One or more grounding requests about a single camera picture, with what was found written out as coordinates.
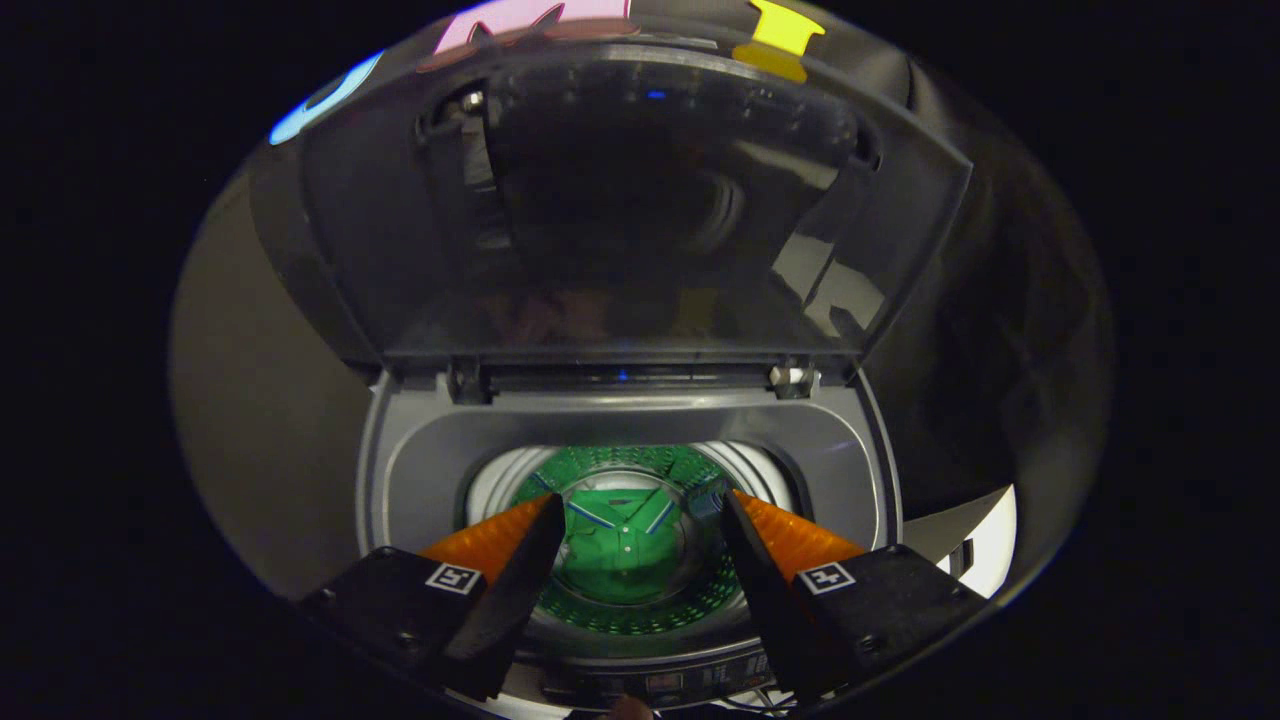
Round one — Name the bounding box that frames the dark washing machine lid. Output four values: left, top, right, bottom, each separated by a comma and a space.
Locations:
300, 40, 973, 366

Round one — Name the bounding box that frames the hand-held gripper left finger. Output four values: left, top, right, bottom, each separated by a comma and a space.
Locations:
300, 492, 567, 701

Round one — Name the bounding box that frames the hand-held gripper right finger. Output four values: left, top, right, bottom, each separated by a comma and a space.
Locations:
722, 490, 991, 701

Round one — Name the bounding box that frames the green polo shirt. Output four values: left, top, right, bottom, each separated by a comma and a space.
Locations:
545, 480, 701, 606

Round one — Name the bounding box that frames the white panel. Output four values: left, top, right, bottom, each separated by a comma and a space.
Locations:
905, 485, 1018, 599

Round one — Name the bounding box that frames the grey washing machine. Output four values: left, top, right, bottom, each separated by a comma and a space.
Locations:
357, 355, 906, 713

